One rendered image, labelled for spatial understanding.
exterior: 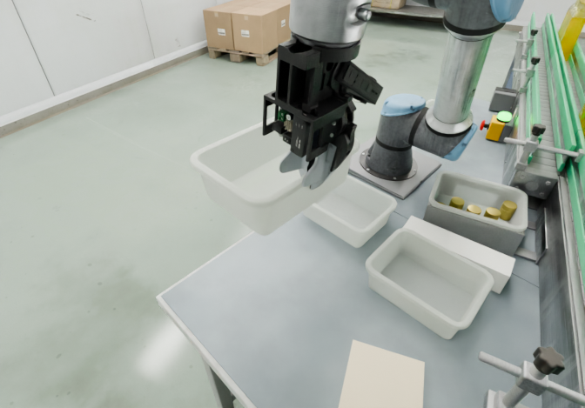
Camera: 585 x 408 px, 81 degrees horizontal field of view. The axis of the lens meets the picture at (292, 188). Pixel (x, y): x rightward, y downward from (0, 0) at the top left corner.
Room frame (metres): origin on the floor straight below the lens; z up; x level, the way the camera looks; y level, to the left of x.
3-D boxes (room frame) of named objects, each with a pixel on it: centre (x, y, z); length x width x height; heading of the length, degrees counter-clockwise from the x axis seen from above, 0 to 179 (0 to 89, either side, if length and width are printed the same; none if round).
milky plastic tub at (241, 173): (0.45, 0.02, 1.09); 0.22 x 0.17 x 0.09; 135
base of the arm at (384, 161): (0.95, -0.32, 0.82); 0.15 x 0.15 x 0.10
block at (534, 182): (0.74, -0.64, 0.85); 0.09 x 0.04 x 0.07; 62
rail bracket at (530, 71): (1.29, -0.87, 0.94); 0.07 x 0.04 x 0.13; 62
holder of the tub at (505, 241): (0.68, -0.51, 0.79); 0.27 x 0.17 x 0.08; 62
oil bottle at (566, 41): (1.67, -1.27, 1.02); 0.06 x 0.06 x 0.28; 62
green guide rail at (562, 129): (1.51, -1.11, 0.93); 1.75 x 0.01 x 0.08; 152
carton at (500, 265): (0.56, -0.38, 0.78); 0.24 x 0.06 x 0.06; 53
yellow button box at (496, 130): (1.15, -0.77, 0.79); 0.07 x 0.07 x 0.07; 62
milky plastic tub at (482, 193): (0.69, -0.48, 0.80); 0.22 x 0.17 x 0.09; 62
